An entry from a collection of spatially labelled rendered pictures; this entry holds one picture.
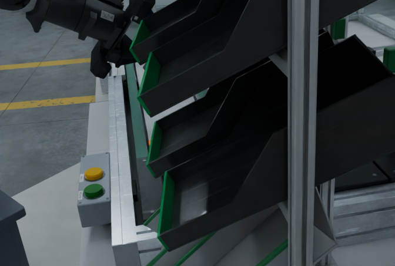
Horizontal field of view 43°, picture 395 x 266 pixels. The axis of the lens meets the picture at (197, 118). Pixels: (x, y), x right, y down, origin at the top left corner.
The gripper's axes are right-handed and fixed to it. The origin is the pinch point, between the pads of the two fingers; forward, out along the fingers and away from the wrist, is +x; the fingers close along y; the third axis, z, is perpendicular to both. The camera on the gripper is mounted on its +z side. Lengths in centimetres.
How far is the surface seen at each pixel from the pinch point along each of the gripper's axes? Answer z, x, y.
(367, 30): 102, 131, 34
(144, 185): -6.3, 15.4, 32.2
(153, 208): -13.6, 15.0, 28.0
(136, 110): 32, 24, 53
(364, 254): -24, 52, 11
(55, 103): 202, 59, 263
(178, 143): -19.0, 4.0, 0.3
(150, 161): -23.2, -0.5, 0.5
